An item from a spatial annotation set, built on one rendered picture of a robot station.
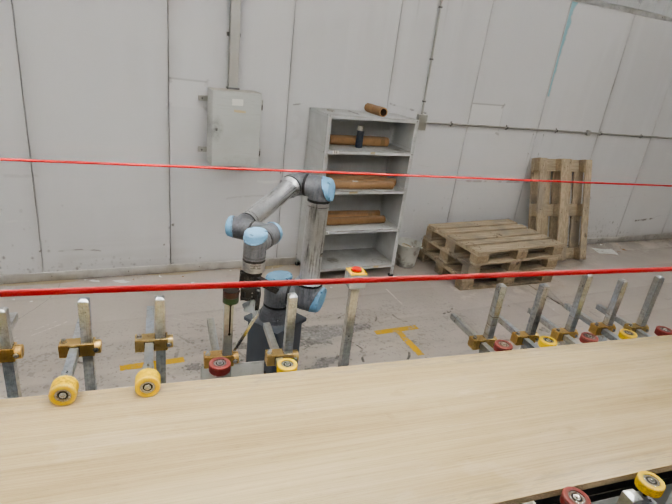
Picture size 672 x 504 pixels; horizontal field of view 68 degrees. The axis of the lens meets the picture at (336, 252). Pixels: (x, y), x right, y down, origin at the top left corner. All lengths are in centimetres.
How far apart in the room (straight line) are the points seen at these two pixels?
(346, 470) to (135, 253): 343
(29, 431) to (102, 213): 294
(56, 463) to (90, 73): 317
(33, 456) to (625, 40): 664
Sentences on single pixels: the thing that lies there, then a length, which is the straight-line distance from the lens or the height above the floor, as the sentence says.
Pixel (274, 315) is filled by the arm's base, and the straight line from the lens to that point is 277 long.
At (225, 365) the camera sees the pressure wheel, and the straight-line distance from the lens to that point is 194.
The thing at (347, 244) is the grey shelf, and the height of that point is 19.
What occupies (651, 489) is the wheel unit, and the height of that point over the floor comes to 90.
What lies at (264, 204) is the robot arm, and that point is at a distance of 223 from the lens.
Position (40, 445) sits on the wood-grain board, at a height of 90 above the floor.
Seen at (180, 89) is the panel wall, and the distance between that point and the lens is 435.
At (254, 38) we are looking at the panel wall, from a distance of 444.
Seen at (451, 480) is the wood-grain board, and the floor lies 90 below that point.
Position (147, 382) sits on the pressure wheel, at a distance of 180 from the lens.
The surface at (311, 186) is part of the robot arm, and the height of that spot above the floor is 140.
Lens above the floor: 204
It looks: 22 degrees down
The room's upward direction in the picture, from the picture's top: 7 degrees clockwise
